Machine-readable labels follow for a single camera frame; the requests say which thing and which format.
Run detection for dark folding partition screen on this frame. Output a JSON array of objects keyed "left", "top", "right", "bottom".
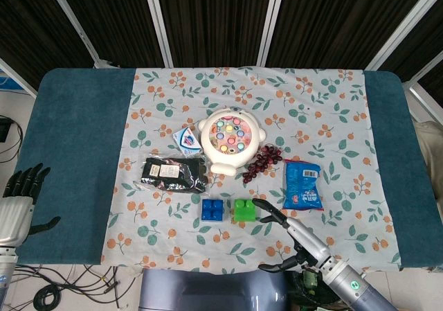
[{"left": 0, "top": 0, "right": 443, "bottom": 97}]

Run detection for green building block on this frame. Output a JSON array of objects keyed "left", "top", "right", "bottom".
[{"left": 232, "top": 199, "right": 260, "bottom": 224}]

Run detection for black socks in clear bag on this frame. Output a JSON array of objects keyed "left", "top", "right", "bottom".
[{"left": 133, "top": 156, "right": 209, "bottom": 195}]

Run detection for bunch of dark red grapes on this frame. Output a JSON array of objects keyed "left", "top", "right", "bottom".
[{"left": 242, "top": 145, "right": 283, "bottom": 185}]

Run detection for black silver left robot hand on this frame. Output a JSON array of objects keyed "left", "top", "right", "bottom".
[{"left": 0, "top": 163, "right": 62, "bottom": 248}]

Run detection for teal table cover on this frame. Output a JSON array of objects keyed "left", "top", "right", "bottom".
[{"left": 15, "top": 67, "right": 441, "bottom": 269}]

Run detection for blue building block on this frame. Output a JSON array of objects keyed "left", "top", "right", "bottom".
[{"left": 201, "top": 199, "right": 226, "bottom": 223}]

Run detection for blue snack bag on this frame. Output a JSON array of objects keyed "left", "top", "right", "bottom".
[{"left": 281, "top": 159, "right": 325, "bottom": 211}]

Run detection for white blue soap packet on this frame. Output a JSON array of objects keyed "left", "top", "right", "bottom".
[{"left": 172, "top": 126, "right": 204, "bottom": 158}]

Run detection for black floor cable bundle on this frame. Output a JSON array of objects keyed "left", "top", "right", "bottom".
[{"left": 12, "top": 265, "right": 140, "bottom": 307}]

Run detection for floral patterned table cloth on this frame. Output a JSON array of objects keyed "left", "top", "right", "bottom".
[{"left": 100, "top": 66, "right": 404, "bottom": 274}]

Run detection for black box on floor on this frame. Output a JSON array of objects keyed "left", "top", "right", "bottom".
[{"left": 0, "top": 116, "right": 15, "bottom": 143}]

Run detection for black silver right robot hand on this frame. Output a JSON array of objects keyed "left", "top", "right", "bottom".
[{"left": 252, "top": 197, "right": 332, "bottom": 274}]

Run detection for beige bag on floor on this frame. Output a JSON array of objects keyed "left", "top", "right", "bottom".
[{"left": 413, "top": 119, "right": 443, "bottom": 184}]

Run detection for white round fishing toy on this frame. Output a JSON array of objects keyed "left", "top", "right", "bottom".
[{"left": 197, "top": 107, "right": 268, "bottom": 175}]

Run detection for grey-blue robot torso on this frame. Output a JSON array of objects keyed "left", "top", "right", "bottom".
[{"left": 139, "top": 268, "right": 292, "bottom": 311}]

